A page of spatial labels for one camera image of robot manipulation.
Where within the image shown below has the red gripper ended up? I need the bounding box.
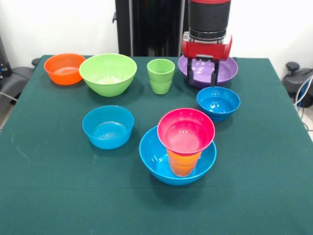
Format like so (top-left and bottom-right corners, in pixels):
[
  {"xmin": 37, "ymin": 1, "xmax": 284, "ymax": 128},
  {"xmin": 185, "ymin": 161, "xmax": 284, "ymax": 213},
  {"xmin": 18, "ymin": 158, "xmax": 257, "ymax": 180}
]
[{"xmin": 181, "ymin": 34, "xmax": 233, "ymax": 87}]

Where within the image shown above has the floor cable tangle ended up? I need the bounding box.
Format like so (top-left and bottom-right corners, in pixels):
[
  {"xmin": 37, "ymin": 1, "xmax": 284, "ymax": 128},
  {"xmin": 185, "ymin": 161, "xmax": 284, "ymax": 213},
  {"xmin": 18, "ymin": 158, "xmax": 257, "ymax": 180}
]
[{"xmin": 294, "ymin": 74, "xmax": 313, "ymax": 130}]

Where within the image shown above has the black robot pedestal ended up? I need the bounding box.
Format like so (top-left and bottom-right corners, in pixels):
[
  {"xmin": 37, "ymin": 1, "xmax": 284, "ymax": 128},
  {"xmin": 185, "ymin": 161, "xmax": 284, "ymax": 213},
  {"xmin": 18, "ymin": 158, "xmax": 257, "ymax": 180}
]
[{"xmin": 112, "ymin": 0, "xmax": 191, "ymax": 57}]

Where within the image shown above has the large light blue bowl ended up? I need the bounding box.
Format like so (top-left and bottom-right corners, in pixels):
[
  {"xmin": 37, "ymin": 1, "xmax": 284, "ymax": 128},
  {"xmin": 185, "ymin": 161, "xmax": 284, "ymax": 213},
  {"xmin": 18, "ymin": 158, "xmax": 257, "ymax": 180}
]
[{"xmin": 138, "ymin": 125, "xmax": 217, "ymax": 186}]

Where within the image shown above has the green cup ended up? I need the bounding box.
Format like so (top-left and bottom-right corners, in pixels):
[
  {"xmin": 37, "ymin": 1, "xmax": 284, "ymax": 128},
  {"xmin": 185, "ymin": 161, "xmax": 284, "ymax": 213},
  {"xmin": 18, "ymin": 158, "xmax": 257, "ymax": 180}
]
[{"xmin": 147, "ymin": 58, "xmax": 176, "ymax": 95}]

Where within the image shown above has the orange bowl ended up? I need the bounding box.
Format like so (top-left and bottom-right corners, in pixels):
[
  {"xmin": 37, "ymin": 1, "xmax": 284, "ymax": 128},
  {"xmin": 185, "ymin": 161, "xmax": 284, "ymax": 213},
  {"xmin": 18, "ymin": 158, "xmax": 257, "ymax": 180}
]
[{"xmin": 44, "ymin": 53, "xmax": 87, "ymax": 86}]

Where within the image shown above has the dark green table cloth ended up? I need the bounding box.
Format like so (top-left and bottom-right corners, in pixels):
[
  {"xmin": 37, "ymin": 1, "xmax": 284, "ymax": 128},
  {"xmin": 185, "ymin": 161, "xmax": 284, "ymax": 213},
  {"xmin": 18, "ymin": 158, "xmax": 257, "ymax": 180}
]
[{"xmin": 0, "ymin": 55, "xmax": 313, "ymax": 235}]

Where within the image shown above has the small light blue bowl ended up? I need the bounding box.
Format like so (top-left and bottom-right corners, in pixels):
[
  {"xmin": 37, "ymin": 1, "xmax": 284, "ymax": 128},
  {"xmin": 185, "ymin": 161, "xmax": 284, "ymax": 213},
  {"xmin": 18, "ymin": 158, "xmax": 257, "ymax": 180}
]
[{"xmin": 82, "ymin": 105, "xmax": 135, "ymax": 150}]

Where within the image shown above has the small pink bowl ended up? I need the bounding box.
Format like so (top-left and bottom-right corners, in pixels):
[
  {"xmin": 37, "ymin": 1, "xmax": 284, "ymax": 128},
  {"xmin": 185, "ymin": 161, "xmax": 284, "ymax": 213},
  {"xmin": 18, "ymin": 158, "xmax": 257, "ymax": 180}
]
[{"xmin": 157, "ymin": 108, "xmax": 216, "ymax": 156}]

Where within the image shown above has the orange cup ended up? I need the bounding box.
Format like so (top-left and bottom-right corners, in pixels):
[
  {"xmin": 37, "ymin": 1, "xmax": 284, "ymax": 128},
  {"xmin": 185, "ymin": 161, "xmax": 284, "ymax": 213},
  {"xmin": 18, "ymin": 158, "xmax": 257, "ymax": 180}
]
[{"xmin": 166, "ymin": 148, "xmax": 203, "ymax": 177}]

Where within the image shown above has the large purple bowl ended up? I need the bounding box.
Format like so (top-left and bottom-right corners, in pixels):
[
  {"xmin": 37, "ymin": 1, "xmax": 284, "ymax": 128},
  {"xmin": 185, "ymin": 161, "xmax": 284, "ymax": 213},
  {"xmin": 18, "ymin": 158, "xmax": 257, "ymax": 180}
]
[{"xmin": 178, "ymin": 54, "xmax": 239, "ymax": 89}]

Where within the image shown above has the large green bowl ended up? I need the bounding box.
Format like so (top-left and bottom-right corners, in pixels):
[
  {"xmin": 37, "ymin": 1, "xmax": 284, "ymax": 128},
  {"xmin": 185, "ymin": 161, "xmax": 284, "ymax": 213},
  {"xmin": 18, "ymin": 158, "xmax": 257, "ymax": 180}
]
[{"xmin": 79, "ymin": 53, "xmax": 138, "ymax": 97}]

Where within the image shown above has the black pedestal leg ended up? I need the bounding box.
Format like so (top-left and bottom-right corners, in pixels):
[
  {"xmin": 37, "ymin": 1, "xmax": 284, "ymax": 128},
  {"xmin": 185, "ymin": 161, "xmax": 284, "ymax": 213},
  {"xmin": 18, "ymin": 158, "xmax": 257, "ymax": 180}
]
[
  {"xmin": 0, "ymin": 57, "xmax": 41, "ymax": 98},
  {"xmin": 281, "ymin": 61, "xmax": 313, "ymax": 108}
]

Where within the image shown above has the small dark blue bowl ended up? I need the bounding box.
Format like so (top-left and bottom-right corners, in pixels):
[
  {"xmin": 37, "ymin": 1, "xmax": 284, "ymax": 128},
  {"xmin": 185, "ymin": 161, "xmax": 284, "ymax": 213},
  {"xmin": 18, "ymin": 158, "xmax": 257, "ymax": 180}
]
[{"xmin": 196, "ymin": 86, "xmax": 241, "ymax": 122}]

